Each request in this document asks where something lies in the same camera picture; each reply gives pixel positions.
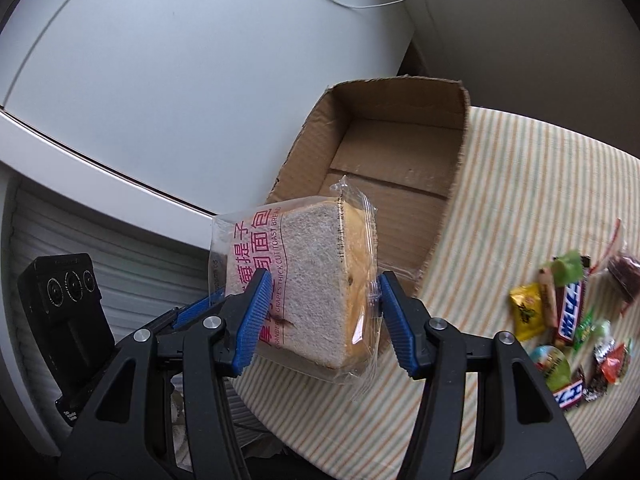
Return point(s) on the small Snickers bar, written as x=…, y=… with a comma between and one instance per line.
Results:
x=570, y=395

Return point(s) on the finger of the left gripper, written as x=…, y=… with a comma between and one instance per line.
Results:
x=197, y=307

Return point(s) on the striped table cloth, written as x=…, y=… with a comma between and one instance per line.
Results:
x=528, y=191

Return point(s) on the round jelly cup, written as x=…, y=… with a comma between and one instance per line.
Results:
x=553, y=365

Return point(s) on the brown stick snack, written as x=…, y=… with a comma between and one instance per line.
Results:
x=547, y=296

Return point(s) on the packaged toast bread slice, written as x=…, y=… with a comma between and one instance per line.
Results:
x=322, y=255

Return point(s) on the white cabinet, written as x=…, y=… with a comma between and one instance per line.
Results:
x=162, y=113

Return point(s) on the brown cardboard box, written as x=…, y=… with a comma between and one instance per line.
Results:
x=401, y=141

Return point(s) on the large Snickers bar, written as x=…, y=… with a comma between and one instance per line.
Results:
x=569, y=299

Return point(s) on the yellow candy wrapper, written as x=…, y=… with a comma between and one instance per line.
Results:
x=527, y=311

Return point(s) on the clear bag dark snack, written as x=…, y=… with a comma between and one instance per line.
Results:
x=621, y=267

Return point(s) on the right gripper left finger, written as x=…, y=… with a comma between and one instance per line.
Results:
x=160, y=410

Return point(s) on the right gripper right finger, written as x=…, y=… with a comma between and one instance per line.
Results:
x=520, y=431

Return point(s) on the red wrapped candy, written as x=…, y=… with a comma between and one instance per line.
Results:
x=615, y=364

